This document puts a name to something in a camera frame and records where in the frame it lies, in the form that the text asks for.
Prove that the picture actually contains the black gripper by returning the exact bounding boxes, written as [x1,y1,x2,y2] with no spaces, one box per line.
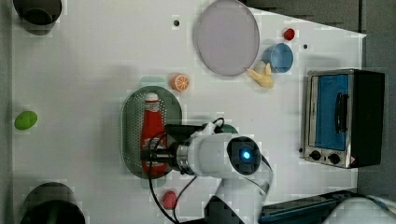
[140,124,203,170]

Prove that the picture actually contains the red plush ketchup bottle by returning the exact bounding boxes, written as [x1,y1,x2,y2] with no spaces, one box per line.
[140,92,167,176]

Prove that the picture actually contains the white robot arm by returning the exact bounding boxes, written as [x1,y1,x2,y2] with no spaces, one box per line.
[140,122,273,224]

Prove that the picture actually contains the green oval strainer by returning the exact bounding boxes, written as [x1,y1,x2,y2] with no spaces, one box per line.
[120,86,182,179]

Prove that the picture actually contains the orange slice toy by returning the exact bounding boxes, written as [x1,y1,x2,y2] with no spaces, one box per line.
[171,74,190,91]

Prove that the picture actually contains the pink plush toy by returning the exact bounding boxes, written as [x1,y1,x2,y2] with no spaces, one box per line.
[162,190,177,210]

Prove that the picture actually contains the yellow plush chicken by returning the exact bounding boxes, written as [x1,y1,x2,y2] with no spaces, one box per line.
[247,61,275,89]

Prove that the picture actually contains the lavender oval plate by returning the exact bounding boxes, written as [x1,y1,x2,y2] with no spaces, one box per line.
[196,0,260,76]

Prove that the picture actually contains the blue bowl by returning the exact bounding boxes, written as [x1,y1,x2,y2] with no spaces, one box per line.
[262,43,294,73]

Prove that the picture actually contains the black utensil cup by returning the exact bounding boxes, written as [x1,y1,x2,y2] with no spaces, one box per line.
[21,182,86,224]

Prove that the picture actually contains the green cylinder toy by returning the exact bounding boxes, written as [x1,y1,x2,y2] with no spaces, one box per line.
[14,111,38,131]

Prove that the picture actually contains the red strawberry toy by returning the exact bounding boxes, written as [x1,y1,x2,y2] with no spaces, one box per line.
[283,28,295,41]

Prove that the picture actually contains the blue black crate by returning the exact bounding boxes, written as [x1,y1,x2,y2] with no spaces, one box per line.
[258,190,395,224]

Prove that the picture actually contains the black toaster oven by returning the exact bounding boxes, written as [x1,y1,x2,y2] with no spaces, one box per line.
[304,69,385,169]

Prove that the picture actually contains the black cup top left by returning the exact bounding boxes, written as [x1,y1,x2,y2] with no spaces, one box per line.
[13,0,63,35]

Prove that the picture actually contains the black cable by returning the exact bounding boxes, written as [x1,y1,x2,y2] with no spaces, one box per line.
[147,117,225,224]

